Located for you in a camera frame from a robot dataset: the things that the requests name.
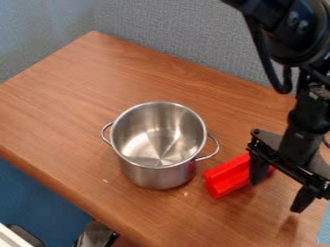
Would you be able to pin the grey black object below table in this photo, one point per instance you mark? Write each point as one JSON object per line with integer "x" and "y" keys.
{"x": 96, "y": 236}

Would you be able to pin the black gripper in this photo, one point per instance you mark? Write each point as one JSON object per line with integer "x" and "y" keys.
{"x": 292, "y": 153}

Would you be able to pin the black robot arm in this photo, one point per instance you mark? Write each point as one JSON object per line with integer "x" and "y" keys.
{"x": 290, "y": 30}

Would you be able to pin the red plastic block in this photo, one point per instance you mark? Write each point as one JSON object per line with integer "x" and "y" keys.
{"x": 227, "y": 177}

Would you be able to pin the stainless steel pot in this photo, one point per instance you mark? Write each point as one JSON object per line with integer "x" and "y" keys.
{"x": 157, "y": 138}

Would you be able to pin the black white object bottom left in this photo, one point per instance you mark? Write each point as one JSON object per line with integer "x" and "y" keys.
{"x": 14, "y": 236}

